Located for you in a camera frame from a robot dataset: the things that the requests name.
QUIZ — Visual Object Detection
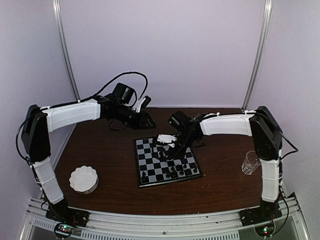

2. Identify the left aluminium corner post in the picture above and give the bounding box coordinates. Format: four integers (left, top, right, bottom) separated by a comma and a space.
52, 0, 80, 101

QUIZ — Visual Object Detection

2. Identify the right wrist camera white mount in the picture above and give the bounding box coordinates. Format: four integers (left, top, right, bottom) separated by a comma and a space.
156, 134, 177, 148

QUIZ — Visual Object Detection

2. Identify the left round control board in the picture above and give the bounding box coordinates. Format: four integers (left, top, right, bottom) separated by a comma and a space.
53, 222, 75, 239

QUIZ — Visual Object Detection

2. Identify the aluminium front rail frame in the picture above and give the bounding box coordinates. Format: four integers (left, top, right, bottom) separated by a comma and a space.
17, 196, 311, 240

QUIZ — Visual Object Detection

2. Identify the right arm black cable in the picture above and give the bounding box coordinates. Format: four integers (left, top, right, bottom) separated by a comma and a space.
264, 112, 300, 226

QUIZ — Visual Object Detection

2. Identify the black and grey chessboard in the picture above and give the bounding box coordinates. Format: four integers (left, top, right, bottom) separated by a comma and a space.
133, 137, 203, 189

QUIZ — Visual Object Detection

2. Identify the right round control board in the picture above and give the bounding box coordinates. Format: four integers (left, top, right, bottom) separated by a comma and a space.
254, 223, 276, 238

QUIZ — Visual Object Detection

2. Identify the round control board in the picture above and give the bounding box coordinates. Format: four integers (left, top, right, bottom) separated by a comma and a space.
53, 222, 75, 239
254, 223, 276, 238

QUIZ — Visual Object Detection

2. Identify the clear drinking glass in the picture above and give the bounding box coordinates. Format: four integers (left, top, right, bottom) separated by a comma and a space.
241, 150, 261, 176

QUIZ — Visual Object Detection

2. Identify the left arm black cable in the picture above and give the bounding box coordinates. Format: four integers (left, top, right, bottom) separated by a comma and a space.
15, 71, 149, 163

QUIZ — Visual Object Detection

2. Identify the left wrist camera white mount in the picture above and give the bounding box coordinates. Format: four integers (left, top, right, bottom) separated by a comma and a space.
132, 95, 152, 113

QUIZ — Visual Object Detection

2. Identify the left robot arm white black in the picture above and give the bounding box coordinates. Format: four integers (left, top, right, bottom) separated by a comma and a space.
21, 83, 156, 222

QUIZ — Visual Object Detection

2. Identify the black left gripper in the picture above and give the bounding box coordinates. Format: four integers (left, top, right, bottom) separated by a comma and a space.
115, 104, 157, 130

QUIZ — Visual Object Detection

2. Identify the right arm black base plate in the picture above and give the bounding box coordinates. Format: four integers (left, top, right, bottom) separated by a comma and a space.
239, 206, 283, 227

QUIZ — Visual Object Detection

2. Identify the white scalloped bowl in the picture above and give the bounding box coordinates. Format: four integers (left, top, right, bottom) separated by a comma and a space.
69, 165, 99, 195

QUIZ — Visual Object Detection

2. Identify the right aluminium corner post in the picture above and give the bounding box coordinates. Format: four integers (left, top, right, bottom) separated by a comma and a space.
241, 0, 273, 110

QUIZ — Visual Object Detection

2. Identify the pile of black chess pieces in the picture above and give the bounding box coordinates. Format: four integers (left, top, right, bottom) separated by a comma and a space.
157, 146, 167, 160

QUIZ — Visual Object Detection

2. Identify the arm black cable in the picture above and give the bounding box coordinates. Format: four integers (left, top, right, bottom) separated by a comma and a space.
15, 71, 149, 163
264, 112, 300, 226

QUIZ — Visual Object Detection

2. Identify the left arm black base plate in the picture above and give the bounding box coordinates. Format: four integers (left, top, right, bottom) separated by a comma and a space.
45, 208, 90, 227

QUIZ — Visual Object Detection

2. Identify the aluminium corner post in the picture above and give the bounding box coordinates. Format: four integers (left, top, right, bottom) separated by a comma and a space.
52, 0, 80, 101
241, 0, 273, 110

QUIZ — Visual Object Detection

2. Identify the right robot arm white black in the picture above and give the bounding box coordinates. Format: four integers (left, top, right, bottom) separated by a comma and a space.
156, 106, 283, 221

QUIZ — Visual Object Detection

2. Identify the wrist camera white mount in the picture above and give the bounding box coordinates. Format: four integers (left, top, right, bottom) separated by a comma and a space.
132, 95, 152, 113
156, 134, 177, 148

